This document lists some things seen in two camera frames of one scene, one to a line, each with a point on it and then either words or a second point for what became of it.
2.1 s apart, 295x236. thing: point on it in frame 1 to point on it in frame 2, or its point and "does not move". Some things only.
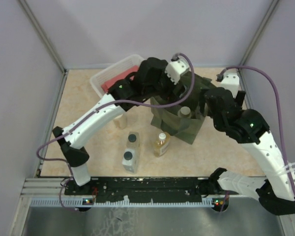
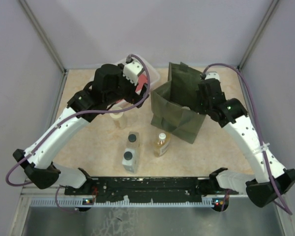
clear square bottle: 133,140 does not move
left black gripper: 170,92 to 132,97
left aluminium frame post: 31,17 does not move
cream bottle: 120,121 does not move
